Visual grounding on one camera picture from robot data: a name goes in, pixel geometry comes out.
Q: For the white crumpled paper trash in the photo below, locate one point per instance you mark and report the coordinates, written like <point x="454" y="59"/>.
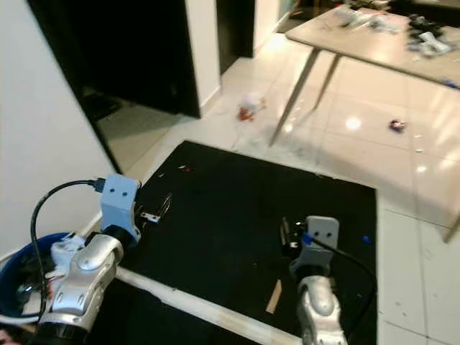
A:
<point x="65" y="248"/>

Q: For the blue round rubbish bin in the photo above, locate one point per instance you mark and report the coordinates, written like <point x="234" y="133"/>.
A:
<point x="7" y="295"/>

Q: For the black floor rug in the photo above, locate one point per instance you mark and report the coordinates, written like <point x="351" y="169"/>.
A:
<point x="230" y="208"/>

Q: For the brown cardboard strip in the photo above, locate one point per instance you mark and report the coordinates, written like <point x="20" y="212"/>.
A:
<point x="274" y="297"/>

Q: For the white orange crumpled wrapper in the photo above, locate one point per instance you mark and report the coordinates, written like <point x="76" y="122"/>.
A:
<point x="251" y="106"/>

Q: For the grey metal table leg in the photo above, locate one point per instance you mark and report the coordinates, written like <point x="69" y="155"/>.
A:
<point x="295" y="97"/>
<point x="328" y="72"/>

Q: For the small dark wrapper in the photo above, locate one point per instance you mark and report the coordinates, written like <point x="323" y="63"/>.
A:
<point x="397" y="126"/>

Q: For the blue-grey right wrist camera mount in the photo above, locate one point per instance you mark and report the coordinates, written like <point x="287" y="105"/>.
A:
<point x="320" y="241"/>

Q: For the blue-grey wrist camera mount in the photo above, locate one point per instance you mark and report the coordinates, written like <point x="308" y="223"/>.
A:
<point x="320" y="241"/>
<point x="121" y="205"/>

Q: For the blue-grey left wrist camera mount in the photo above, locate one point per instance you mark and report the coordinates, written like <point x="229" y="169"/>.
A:
<point x="121" y="205"/>

